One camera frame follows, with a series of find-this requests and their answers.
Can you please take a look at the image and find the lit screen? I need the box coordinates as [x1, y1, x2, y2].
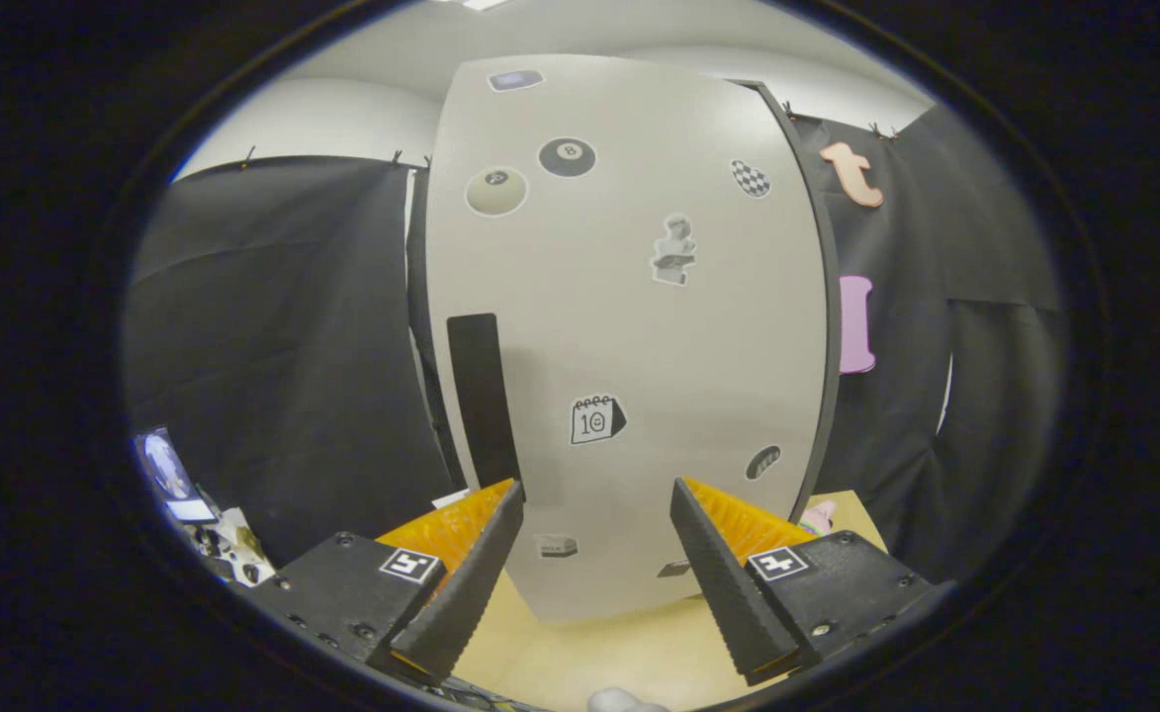
[134, 427, 217, 523]

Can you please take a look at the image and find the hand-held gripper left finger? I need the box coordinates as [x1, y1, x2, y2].
[233, 479, 526, 685]

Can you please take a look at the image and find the white desk clutter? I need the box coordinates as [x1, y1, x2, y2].
[189, 506, 279, 586]

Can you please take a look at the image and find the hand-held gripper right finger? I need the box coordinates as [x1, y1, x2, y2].
[669, 477, 956, 687]

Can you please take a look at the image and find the black door handle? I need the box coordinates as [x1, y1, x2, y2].
[446, 313, 526, 495]

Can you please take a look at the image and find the grey shoe cabinet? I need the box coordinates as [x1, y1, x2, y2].
[404, 54, 845, 624]

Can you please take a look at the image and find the black backdrop cloth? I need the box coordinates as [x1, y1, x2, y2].
[125, 104, 1070, 584]

